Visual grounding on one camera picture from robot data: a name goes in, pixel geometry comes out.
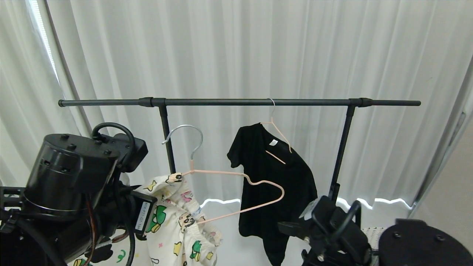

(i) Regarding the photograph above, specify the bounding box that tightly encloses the pink clothes hanger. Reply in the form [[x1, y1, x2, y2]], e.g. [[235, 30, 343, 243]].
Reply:
[[161, 125, 285, 225], [260, 98, 292, 165]]

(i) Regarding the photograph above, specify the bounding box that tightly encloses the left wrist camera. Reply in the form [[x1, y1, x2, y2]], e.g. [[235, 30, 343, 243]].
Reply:
[[92, 132, 149, 173]]

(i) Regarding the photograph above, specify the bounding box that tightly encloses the black clothes rack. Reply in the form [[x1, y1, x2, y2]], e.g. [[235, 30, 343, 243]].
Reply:
[[58, 97, 422, 207]]

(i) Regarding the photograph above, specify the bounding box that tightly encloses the black T-shirt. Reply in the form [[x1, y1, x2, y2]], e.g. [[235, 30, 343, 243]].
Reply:
[[227, 123, 318, 266]]

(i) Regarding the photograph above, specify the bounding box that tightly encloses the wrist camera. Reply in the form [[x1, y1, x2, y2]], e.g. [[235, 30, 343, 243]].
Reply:
[[92, 132, 149, 173], [277, 196, 373, 266]]

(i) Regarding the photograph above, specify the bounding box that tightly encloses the cream printed garment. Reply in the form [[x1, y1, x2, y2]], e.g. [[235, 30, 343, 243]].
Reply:
[[72, 173, 224, 266]]

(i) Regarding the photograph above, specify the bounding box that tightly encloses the white laundry basket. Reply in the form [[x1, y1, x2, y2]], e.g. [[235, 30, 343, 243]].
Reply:
[[360, 227, 387, 255]]

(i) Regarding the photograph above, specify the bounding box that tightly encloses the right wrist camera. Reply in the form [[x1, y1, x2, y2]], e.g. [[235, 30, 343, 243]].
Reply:
[[277, 196, 373, 266]]

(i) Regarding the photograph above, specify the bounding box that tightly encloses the white curtain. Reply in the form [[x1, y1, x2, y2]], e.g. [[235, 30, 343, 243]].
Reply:
[[0, 0, 473, 211]]

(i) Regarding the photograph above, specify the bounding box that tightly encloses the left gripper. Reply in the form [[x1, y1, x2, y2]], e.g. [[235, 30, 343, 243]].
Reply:
[[111, 187, 158, 241]]

